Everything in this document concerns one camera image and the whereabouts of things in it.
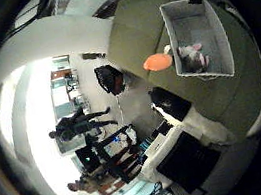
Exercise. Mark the black chair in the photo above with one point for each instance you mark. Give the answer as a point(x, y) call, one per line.
point(108, 79)

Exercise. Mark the black equipment cart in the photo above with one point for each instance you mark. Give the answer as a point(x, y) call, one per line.
point(122, 166)

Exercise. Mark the grey fabric container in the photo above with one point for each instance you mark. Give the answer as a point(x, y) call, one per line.
point(191, 22)

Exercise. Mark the olive green table cloth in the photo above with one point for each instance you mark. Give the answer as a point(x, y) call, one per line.
point(232, 99)

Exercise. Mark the seated person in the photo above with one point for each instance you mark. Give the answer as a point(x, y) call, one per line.
point(82, 186)

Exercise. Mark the standing person in dark clothes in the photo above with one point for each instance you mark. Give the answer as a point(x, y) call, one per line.
point(71, 125)

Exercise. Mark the grey plush mouse pink ears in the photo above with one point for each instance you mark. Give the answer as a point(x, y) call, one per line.
point(193, 59)

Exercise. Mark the orange carrot plush toy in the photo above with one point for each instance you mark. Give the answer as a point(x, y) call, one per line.
point(158, 62)

